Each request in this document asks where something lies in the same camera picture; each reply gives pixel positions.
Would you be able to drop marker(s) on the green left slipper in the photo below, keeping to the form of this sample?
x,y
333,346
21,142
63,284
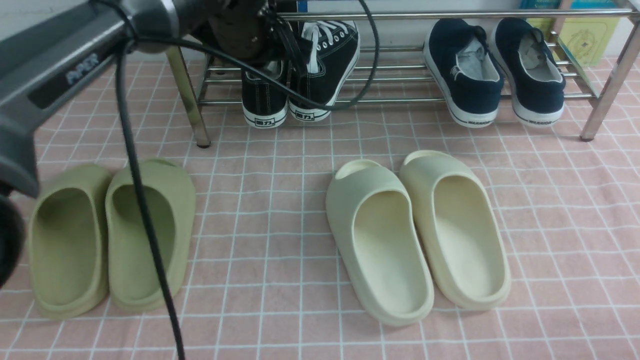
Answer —
x,y
68,243

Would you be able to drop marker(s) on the metal shoe rack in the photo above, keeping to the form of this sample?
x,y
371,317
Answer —
x,y
601,101

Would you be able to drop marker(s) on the navy slip-on shoe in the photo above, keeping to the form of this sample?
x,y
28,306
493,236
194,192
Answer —
x,y
536,83
458,56

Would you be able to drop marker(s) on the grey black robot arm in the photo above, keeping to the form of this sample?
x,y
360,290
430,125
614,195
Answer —
x,y
45,66

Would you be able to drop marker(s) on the navy left slip-on shoe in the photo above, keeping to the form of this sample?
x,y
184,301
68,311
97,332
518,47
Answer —
x,y
458,56

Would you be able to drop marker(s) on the cream slipper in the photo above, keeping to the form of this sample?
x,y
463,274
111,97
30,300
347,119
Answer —
x,y
369,212
458,228

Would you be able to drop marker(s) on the cream right slipper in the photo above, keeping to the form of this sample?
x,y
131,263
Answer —
x,y
458,228

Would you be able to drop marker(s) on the cream left slipper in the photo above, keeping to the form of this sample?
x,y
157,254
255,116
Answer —
x,y
369,212

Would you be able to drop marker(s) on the black canvas sneaker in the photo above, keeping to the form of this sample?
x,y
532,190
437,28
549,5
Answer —
x,y
263,105
335,50

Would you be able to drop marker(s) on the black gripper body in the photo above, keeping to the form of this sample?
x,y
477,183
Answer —
x,y
254,32

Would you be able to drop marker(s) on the navy right slip-on shoe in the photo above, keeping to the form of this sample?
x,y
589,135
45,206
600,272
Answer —
x,y
536,83

